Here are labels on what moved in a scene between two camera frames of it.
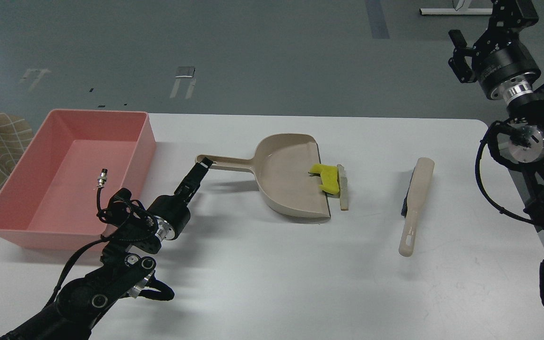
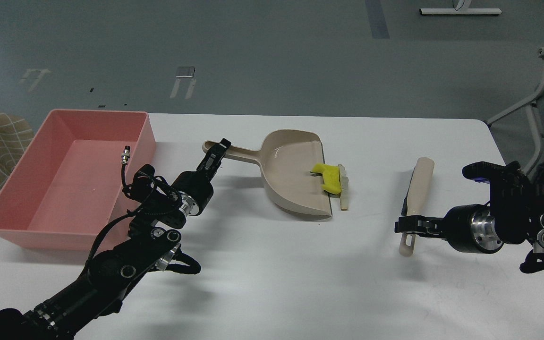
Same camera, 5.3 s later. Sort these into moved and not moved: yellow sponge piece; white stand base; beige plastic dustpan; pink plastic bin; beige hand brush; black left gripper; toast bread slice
Moved: black left gripper; beige plastic dustpan
Not moved: yellow sponge piece; white stand base; beige hand brush; pink plastic bin; toast bread slice
